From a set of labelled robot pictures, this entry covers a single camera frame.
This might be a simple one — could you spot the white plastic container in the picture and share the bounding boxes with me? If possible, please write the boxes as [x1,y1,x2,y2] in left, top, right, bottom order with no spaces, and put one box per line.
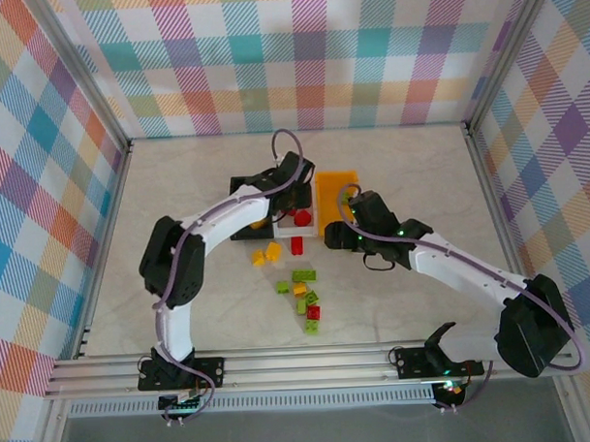
[268,174,322,239]

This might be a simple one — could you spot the yellow plastic container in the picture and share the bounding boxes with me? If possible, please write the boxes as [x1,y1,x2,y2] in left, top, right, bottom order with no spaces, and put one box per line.
[315,169,363,238]

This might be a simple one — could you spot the black plastic container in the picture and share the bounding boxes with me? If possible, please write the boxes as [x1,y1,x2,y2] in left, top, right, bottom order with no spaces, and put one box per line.
[228,174,277,241]

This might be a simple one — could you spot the thin black right gripper cable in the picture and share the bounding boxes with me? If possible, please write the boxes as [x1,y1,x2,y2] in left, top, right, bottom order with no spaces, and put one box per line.
[362,254,392,274]

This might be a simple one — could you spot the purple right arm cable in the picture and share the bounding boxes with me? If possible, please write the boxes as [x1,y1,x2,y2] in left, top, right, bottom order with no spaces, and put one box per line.
[335,175,587,419]

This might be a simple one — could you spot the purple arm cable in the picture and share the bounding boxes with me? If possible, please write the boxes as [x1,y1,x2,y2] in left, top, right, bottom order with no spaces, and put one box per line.
[147,128,316,427]
[335,175,587,419]

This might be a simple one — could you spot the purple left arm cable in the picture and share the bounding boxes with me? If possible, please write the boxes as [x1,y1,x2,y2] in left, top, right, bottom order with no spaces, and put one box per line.
[147,128,316,427]

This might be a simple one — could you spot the aluminium side rail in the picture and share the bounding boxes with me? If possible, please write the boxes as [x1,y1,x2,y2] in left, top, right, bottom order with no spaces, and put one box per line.
[63,139,141,361]
[462,119,536,287]

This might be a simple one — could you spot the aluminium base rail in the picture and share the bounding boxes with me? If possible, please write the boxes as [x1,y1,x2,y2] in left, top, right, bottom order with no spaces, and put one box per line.
[42,334,580,401]

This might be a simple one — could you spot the slotted grey cable duct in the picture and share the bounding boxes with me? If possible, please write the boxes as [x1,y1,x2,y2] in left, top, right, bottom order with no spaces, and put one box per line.
[66,385,438,420]

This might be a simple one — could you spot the aluminium corner post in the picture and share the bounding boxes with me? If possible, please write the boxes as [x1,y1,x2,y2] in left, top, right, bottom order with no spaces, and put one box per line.
[24,0,135,151]
[456,0,564,135]

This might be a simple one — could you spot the aluminium frame leg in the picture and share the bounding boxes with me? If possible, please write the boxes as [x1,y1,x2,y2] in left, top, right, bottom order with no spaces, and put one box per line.
[32,395,74,442]
[551,375,589,442]

